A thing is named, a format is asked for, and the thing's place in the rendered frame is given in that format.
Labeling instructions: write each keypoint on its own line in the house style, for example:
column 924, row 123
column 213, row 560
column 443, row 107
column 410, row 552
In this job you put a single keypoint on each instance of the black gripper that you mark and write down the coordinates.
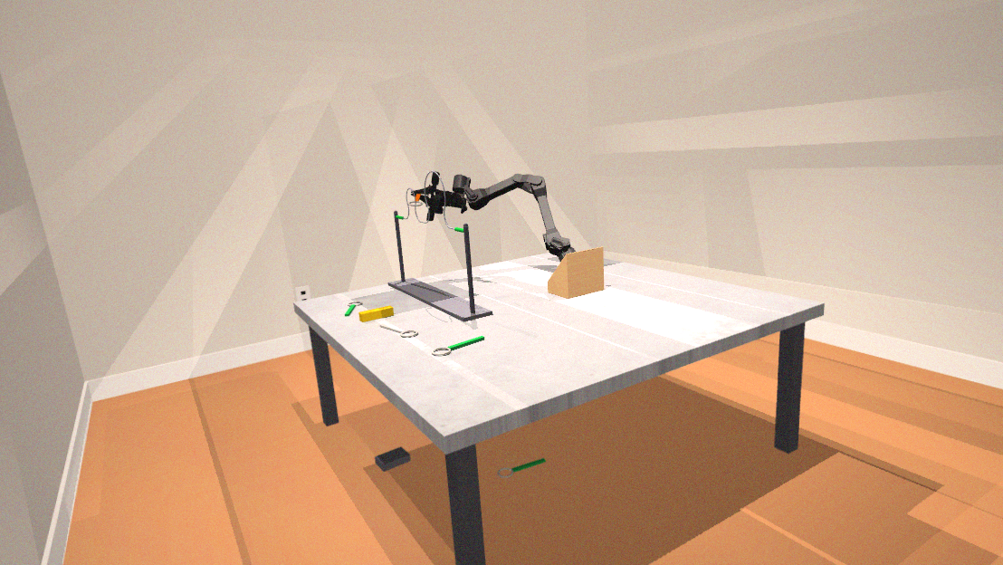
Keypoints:
column 431, row 190

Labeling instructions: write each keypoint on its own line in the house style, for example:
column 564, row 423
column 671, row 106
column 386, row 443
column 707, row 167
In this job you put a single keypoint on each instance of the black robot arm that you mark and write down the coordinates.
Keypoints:
column 478, row 198

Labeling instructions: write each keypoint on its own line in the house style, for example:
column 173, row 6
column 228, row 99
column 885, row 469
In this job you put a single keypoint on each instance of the yellow flat bar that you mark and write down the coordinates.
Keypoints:
column 376, row 313

